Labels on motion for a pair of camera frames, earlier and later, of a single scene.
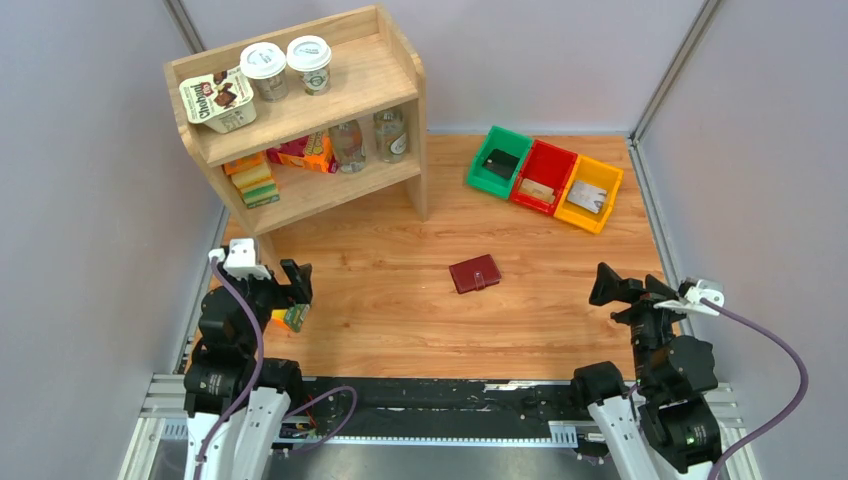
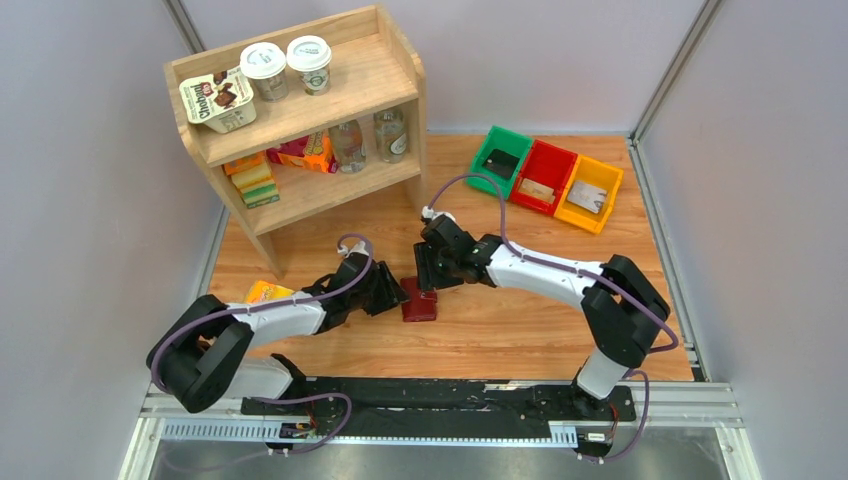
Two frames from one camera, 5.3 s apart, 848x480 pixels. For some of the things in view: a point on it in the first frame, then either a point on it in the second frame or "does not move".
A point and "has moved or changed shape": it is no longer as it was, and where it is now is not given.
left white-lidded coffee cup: x=264 y=65 does not move
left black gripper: x=279 y=291 -> x=381 y=289
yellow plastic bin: x=598 y=175 does not move
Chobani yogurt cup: x=222 y=102 does not move
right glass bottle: x=391 y=135 does not move
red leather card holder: x=475 y=273 has moved or changed shape
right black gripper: x=631 y=292 -> x=428 y=263
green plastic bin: x=499 y=161 does not move
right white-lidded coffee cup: x=310 y=56 does not move
